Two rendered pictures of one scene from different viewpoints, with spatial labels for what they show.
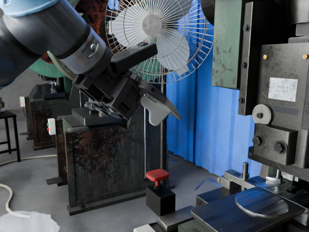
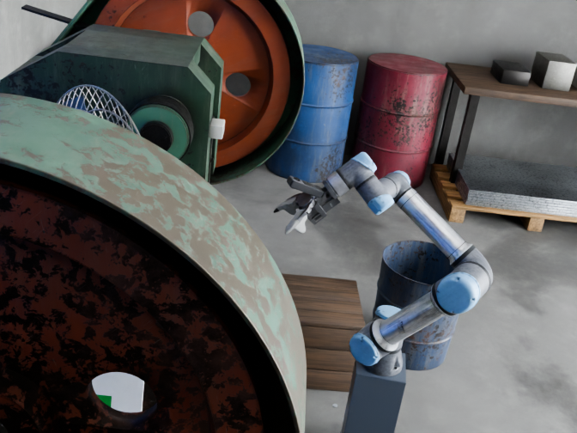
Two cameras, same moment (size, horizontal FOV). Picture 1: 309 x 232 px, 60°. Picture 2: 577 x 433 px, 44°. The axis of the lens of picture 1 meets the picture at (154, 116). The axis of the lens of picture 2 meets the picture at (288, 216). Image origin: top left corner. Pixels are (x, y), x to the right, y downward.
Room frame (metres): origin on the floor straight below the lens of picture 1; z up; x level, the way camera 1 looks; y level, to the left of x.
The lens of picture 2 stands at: (2.36, 0.97, 2.02)
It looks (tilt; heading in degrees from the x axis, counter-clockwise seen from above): 26 degrees down; 208
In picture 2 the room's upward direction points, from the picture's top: 8 degrees clockwise
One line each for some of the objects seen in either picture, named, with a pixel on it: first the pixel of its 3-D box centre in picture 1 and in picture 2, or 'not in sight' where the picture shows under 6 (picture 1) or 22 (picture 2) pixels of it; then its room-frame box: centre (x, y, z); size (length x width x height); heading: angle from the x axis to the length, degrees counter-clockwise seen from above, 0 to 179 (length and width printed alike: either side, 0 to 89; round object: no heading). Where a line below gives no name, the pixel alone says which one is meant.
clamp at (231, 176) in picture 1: (242, 176); not in sight; (0.82, -0.29, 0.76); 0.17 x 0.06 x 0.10; 31
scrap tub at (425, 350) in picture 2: not in sight; (416, 305); (-0.50, 0.21, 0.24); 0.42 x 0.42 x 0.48
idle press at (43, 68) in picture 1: (74, 78); not in sight; (3.84, 1.14, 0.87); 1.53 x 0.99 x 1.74; 124
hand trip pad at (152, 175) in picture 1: (157, 182); not in sight; (0.84, -0.01, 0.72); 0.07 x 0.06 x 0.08; 121
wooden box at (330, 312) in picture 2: not in sight; (310, 331); (-0.06, -0.13, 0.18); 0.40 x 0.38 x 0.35; 122
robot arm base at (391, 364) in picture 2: not in sight; (384, 352); (0.30, 0.34, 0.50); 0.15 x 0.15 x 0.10
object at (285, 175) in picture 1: (291, 171); not in sight; (0.67, -0.37, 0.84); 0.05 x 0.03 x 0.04; 31
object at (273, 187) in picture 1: (289, 199); not in sight; (0.67, -0.37, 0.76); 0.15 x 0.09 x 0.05; 31
